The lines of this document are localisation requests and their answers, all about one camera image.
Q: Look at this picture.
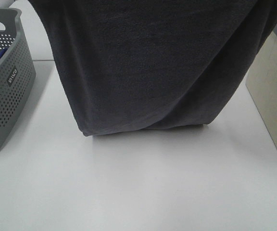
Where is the dark grey towel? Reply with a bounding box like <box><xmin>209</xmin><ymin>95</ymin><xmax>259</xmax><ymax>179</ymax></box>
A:
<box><xmin>31</xmin><ymin>0</ymin><xmax>277</xmax><ymax>136</ymax></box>

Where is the grey perforated plastic basket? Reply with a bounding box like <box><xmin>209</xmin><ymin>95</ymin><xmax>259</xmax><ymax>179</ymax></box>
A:
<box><xmin>0</xmin><ymin>8</ymin><xmax>36</xmax><ymax>148</ymax></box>

